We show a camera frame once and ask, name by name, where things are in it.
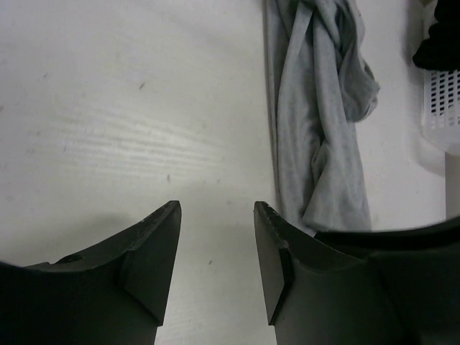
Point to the grey tank top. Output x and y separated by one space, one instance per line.
319 87

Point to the black tank top pile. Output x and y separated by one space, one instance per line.
440 51

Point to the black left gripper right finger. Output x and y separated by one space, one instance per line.
386 287

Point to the white plastic laundry basket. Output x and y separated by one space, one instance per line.
441 100

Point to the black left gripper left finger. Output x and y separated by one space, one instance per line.
114 292

